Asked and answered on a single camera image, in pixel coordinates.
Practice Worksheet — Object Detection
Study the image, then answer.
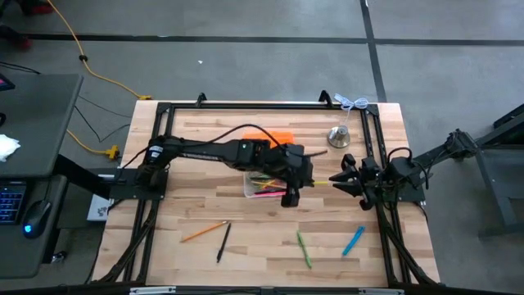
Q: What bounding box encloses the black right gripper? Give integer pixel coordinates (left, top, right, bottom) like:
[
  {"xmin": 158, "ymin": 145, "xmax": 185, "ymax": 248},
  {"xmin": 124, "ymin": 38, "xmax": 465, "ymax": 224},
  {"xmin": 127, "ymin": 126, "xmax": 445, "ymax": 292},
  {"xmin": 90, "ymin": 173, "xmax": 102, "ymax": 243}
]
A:
[{"xmin": 328, "ymin": 153, "xmax": 390, "ymax": 211}]

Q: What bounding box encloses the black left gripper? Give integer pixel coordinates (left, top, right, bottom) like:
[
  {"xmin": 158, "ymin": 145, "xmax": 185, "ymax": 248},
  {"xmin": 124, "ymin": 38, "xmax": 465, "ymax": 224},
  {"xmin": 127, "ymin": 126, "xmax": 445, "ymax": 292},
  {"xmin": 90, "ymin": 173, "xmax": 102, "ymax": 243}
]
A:
[{"xmin": 264, "ymin": 143, "xmax": 316, "ymax": 191}]

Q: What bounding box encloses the natural wooden pencil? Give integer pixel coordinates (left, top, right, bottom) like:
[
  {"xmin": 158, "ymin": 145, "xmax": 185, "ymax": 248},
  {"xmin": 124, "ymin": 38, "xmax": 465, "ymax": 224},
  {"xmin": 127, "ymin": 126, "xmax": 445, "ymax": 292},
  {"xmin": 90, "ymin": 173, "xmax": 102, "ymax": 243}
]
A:
[{"xmin": 250, "ymin": 179, "xmax": 287, "ymax": 190}]

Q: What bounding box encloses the clear plastic supply box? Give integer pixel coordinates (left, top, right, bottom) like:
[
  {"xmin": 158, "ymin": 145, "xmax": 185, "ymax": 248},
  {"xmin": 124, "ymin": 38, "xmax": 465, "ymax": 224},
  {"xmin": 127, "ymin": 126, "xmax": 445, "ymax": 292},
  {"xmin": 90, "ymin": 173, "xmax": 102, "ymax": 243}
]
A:
[{"xmin": 243, "ymin": 170, "xmax": 288, "ymax": 200}]

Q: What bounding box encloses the blue highlighter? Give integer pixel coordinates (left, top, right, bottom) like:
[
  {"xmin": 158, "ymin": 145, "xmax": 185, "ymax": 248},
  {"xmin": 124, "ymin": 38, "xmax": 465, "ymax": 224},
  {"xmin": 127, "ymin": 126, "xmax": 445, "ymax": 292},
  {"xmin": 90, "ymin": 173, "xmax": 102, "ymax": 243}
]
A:
[{"xmin": 341, "ymin": 225, "xmax": 366, "ymax": 257}]

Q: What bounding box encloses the green highlighter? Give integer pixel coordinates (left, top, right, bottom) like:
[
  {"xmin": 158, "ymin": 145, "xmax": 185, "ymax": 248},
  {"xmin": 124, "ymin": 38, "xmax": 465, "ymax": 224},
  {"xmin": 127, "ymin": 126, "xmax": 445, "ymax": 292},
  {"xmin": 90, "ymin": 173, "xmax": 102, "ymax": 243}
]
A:
[{"xmin": 296, "ymin": 230, "xmax": 313, "ymax": 270}]

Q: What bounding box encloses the black pen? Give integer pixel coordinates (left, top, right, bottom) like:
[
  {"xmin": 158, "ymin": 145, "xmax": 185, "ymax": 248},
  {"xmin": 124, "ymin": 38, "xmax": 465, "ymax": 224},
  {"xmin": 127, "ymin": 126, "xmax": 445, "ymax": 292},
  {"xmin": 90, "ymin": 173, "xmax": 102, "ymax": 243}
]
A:
[{"xmin": 216, "ymin": 222, "xmax": 233, "ymax": 264}]

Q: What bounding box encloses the orange pencil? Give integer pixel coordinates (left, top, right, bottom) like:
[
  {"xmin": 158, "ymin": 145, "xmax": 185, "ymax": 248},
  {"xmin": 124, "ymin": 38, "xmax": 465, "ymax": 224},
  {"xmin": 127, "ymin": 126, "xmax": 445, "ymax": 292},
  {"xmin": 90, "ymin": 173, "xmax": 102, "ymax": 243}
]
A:
[{"xmin": 180, "ymin": 220, "xmax": 229, "ymax": 243}]

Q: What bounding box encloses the orange plastic box lid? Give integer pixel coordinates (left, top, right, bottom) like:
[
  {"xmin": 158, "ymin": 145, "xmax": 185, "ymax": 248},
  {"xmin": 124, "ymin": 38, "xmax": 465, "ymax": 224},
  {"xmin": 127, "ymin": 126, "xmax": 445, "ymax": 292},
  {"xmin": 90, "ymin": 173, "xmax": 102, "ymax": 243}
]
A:
[{"xmin": 242, "ymin": 130, "xmax": 296, "ymax": 149}]

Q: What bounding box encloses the white printed box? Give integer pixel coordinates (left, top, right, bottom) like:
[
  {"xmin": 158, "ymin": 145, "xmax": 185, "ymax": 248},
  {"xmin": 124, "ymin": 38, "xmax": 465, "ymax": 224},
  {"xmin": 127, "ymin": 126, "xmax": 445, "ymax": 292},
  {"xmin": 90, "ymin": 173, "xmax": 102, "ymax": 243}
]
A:
[{"xmin": 87, "ymin": 193, "xmax": 112, "ymax": 223}]

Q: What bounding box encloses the brass cylinder on round base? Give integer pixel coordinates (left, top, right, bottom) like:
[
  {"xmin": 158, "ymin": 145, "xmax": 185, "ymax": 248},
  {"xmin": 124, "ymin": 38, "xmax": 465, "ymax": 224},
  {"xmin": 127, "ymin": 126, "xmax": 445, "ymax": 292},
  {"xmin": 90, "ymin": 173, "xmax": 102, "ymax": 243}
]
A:
[{"xmin": 327, "ymin": 125, "xmax": 352, "ymax": 149}]

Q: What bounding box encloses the black side table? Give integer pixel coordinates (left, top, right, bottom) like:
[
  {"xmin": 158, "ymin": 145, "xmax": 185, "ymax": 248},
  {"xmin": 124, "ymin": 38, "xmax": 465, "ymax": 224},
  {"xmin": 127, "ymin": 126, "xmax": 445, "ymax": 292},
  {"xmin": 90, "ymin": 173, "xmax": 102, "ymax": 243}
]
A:
[{"xmin": 451, "ymin": 102, "xmax": 524, "ymax": 241}]

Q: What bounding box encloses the black computer mouse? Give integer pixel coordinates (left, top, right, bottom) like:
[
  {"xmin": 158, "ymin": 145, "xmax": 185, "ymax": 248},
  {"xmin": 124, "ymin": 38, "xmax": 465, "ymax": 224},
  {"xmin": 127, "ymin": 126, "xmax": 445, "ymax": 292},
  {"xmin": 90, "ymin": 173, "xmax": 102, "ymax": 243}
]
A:
[{"xmin": 22, "ymin": 199, "xmax": 53, "ymax": 240}]

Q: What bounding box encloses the black office desk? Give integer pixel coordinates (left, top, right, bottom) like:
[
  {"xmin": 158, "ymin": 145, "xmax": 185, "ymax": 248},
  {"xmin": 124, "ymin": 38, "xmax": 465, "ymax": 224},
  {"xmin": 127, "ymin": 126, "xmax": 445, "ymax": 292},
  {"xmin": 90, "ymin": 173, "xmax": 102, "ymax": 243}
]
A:
[{"xmin": 0, "ymin": 72, "xmax": 85, "ymax": 280}]

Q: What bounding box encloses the backlit computer keyboard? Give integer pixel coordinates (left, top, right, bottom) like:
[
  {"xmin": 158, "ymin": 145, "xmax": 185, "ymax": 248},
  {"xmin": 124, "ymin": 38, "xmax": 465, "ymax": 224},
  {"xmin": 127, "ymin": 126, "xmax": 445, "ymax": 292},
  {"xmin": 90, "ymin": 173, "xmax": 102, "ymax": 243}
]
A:
[{"xmin": 0, "ymin": 181, "xmax": 26, "ymax": 225}]

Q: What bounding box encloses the white crumpled tissue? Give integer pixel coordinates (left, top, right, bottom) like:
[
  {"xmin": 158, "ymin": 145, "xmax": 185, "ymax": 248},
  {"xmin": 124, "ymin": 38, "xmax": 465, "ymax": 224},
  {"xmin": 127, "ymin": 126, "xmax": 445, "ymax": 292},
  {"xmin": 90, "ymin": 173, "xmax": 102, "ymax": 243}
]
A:
[{"xmin": 0, "ymin": 134, "xmax": 21, "ymax": 163}]

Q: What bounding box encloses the dark device with pink light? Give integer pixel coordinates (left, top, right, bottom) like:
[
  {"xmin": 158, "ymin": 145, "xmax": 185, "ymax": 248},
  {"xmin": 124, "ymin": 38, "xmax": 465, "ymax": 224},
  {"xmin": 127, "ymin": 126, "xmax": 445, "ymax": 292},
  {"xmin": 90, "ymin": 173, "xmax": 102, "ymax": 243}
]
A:
[{"xmin": 0, "ymin": 72, "xmax": 16, "ymax": 93}]

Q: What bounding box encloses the person's foot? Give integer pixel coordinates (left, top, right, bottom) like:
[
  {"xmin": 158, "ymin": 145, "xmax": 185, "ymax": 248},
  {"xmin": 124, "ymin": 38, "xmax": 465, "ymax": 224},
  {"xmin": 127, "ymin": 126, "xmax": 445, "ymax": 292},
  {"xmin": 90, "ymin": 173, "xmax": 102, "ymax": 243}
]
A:
[{"xmin": 0, "ymin": 24, "xmax": 34, "ymax": 51}]

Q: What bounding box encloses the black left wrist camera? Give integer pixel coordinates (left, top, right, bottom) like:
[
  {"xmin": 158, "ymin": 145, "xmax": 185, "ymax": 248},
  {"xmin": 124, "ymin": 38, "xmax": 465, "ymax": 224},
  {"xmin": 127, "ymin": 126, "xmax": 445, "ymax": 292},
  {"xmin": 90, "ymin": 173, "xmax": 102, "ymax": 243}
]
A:
[{"xmin": 280, "ymin": 187, "xmax": 301, "ymax": 209}]

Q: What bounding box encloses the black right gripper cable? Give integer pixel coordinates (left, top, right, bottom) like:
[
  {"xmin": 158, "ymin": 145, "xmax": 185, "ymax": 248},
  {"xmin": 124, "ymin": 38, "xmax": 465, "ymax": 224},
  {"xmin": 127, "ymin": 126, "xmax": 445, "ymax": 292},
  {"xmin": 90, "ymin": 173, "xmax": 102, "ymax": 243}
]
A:
[{"xmin": 386, "ymin": 146, "xmax": 430, "ymax": 190}]

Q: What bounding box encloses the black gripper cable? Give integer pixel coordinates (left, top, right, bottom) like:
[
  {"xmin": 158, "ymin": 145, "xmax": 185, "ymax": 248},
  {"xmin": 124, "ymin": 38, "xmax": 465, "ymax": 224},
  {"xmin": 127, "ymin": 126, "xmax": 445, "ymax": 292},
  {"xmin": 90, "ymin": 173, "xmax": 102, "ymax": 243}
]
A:
[
  {"xmin": 120, "ymin": 124, "xmax": 329, "ymax": 170},
  {"xmin": 386, "ymin": 146, "xmax": 430, "ymax": 190}
]

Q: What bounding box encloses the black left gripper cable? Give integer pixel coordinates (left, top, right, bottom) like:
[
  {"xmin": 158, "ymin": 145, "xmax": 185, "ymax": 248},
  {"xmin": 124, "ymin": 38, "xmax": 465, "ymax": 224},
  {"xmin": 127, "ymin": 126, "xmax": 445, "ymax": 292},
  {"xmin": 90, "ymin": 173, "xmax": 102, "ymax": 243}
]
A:
[{"xmin": 120, "ymin": 124, "xmax": 329, "ymax": 170}]

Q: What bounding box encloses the white cable bundle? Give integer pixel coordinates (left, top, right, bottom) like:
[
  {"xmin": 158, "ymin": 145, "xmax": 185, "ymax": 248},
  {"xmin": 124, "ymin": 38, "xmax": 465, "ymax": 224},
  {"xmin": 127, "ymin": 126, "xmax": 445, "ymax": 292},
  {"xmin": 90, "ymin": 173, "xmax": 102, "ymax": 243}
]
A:
[{"xmin": 333, "ymin": 93, "xmax": 369, "ymax": 128}]

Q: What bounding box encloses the black aluminium table frame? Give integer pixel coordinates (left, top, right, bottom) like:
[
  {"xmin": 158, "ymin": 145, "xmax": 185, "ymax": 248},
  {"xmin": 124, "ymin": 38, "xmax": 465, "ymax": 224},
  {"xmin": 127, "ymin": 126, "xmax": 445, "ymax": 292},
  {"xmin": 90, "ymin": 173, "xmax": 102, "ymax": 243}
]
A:
[{"xmin": 92, "ymin": 89, "xmax": 441, "ymax": 295}]

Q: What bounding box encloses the silver metal bracket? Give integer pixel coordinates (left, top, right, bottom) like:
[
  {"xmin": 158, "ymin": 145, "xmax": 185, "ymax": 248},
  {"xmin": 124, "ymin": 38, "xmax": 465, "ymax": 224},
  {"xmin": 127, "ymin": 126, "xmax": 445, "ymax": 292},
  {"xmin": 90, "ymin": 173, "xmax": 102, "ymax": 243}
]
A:
[
  {"xmin": 359, "ymin": 288, "xmax": 405, "ymax": 295},
  {"xmin": 129, "ymin": 286, "xmax": 177, "ymax": 295}
]

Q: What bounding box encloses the yellow extension cable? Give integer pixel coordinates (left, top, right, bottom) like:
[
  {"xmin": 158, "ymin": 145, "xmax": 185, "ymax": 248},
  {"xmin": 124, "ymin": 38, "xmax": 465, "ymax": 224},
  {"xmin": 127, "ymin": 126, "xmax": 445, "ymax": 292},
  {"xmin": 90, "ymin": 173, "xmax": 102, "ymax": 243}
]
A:
[{"xmin": 45, "ymin": 0, "xmax": 153, "ymax": 161}]

